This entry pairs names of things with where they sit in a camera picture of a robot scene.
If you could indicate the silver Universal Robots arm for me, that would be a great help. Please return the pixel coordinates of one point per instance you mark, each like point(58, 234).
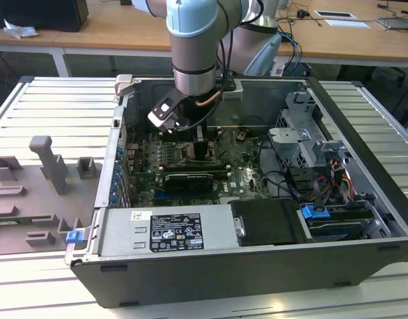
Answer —
point(194, 56)

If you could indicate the black RAM slot bank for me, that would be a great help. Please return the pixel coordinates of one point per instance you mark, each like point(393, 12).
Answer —
point(213, 133)
point(190, 169)

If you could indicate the CPU socket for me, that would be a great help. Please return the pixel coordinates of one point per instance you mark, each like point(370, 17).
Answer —
point(187, 154)

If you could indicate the black graphics card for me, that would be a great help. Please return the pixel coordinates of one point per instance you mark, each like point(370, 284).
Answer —
point(190, 184)

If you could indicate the grey case latch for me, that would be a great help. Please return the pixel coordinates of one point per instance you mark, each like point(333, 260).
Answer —
point(122, 84)

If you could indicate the green motherboard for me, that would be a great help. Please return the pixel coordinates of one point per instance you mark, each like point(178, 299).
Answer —
point(247, 179)

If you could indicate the pale blue teach pendant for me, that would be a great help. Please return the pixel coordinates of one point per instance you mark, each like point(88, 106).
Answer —
point(265, 56)

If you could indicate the silver metal drive cage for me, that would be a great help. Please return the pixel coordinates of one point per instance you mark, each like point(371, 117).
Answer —
point(290, 139)

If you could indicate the wooden desk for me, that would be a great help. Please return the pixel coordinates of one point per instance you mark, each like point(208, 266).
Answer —
point(91, 36)

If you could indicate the black plastic shroud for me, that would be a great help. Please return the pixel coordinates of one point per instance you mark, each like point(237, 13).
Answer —
point(267, 222)

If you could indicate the silver power supply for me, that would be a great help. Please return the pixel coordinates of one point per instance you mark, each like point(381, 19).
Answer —
point(124, 236)

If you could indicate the small black adapter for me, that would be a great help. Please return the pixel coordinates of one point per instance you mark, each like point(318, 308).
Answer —
point(303, 13)

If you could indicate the black open PC case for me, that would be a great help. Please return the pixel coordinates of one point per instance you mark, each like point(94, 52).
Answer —
point(224, 279)

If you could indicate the blue case latch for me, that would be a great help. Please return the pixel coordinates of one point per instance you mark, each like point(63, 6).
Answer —
point(73, 237)

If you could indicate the grey parts rack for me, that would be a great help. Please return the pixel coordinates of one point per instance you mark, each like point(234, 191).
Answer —
point(31, 199)

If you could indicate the black box on desk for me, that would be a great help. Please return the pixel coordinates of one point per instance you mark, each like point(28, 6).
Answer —
point(41, 15)

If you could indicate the white paper sheet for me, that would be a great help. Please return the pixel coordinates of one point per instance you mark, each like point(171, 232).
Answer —
point(347, 23)

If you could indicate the hard disk in blue carrier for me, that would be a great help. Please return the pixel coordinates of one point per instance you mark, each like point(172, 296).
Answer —
point(337, 224)

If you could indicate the crumpled white paper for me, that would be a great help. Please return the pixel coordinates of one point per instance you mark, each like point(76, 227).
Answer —
point(19, 30)

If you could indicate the clear glass tray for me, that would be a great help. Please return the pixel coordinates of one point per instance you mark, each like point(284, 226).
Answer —
point(396, 23)

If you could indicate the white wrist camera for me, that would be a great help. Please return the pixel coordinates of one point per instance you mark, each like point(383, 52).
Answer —
point(157, 117)

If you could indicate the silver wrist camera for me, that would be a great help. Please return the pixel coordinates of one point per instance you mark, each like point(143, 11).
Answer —
point(232, 94)

